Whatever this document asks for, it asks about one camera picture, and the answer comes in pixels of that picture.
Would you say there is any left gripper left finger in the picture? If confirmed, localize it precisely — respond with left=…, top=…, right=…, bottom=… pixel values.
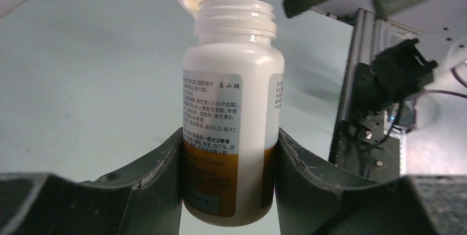
left=1, top=129, right=182, bottom=234

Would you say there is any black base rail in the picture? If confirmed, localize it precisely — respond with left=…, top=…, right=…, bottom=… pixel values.
left=328, top=8, right=420, bottom=182

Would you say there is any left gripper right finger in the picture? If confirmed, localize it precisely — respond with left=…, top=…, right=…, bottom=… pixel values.
left=275, top=130, right=466, bottom=234

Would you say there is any white pill bottle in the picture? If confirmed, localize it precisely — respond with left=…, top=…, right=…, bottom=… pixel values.
left=178, top=0, right=285, bottom=227

